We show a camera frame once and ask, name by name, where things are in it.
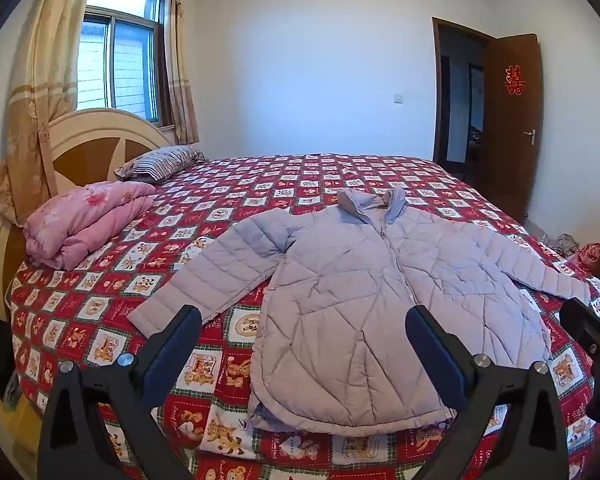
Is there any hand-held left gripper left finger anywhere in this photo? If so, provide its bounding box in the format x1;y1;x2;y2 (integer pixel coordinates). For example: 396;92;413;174
37;304;203;480

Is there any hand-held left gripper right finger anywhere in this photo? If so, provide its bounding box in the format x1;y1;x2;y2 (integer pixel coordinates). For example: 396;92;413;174
404;304;571;480

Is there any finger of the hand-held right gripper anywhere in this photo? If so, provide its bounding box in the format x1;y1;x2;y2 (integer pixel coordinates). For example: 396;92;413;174
559;297;600;431

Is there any lilac quilted puffer jacket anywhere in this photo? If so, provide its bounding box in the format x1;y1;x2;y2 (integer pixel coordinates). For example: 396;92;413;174
128;186;592;436

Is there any bed with red printed sheet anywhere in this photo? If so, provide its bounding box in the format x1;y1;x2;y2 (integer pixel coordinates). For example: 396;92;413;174
10;154;600;480

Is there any crumpled cloth pile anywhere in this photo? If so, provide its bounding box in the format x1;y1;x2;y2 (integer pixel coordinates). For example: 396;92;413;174
549;232;581;259

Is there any folded pink floral quilt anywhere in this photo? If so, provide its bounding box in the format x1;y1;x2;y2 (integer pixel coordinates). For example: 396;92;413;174
24;181;157;271

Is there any brown wooden door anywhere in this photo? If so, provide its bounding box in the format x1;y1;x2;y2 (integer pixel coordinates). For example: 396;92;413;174
482;33;544;225

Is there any striped pillow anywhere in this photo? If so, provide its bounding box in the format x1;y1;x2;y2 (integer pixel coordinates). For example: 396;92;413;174
114;145;207;183

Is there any cream and wood headboard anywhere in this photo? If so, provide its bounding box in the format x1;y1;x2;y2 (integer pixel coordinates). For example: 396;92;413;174
0;110;176;323

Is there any red paper door decoration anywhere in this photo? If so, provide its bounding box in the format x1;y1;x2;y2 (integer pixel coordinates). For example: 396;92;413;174
503;64;524;97

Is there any narrow beige floral curtain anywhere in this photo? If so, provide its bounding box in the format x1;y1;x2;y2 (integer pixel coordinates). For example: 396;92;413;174
163;0;201;146

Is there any large beige floral curtain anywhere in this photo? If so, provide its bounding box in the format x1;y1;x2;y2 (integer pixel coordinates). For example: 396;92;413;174
0;0;102;226

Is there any dark wooden door frame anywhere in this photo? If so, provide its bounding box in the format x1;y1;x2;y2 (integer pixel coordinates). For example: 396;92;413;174
431;16;497;167

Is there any window with grey frame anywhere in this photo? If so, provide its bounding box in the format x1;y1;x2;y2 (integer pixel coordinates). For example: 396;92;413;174
75;0;164;126

